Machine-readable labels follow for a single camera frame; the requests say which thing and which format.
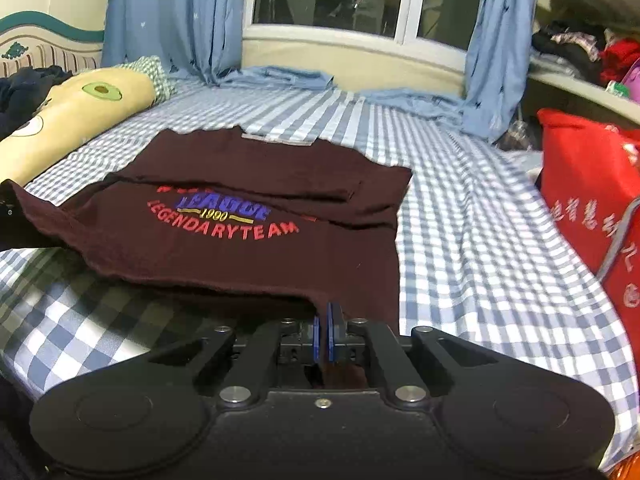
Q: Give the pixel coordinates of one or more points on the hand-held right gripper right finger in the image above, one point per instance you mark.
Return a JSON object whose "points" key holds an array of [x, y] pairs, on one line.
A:
{"points": [[334, 335]]}

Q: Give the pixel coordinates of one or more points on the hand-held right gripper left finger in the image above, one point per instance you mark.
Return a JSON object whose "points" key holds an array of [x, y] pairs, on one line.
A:
{"points": [[316, 342]]}

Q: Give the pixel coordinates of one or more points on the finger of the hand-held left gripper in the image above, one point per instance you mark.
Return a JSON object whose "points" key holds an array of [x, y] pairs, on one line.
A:
{"points": [[7, 208]]}

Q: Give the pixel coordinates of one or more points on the maroon printed t-shirt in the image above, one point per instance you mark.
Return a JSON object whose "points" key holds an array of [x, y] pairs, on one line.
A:
{"points": [[235, 240]]}

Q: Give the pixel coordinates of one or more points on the dark navy clothes pile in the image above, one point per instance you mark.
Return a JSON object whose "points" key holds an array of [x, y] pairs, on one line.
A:
{"points": [[25, 92]]}

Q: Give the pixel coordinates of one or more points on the dark folded clothes pile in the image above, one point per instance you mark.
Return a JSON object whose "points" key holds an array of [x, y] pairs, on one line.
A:
{"points": [[560, 47]]}

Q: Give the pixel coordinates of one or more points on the yellow avocado print pillow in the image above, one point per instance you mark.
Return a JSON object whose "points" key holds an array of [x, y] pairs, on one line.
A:
{"points": [[75, 115]]}

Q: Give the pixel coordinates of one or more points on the cream and teal headboard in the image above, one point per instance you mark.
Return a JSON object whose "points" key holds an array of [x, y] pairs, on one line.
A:
{"points": [[50, 45]]}

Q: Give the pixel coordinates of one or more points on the blue checked bed sheet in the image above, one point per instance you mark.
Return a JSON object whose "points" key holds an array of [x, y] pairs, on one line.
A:
{"points": [[480, 240]]}

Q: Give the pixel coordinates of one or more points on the green checked pillow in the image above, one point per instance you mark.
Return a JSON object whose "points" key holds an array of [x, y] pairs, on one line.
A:
{"points": [[157, 77]]}

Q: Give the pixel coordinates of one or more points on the blue star curtain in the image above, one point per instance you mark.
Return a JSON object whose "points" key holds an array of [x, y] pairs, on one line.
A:
{"points": [[495, 50], [165, 15]]}

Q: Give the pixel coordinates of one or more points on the clear plastic bag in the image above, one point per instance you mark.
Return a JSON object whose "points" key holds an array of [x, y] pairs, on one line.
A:
{"points": [[517, 135]]}

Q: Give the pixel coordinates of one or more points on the red fabric bag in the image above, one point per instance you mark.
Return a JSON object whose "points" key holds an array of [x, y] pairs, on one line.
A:
{"points": [[580, 185]]}

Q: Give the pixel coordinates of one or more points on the white curved shelf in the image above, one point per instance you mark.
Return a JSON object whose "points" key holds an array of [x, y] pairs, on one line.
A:
{"points": [[580, 85]]}

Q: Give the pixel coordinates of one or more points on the green and white packet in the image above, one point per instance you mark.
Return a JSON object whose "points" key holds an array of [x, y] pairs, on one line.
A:
{"points": [[617, 89]]}

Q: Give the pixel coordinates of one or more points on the pink handbag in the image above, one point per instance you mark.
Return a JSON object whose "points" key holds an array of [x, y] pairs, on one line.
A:
{"points": [[634, 82]]}

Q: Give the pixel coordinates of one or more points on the red garment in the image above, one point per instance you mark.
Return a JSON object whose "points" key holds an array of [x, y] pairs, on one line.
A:
{"points": [[620, 57]]}

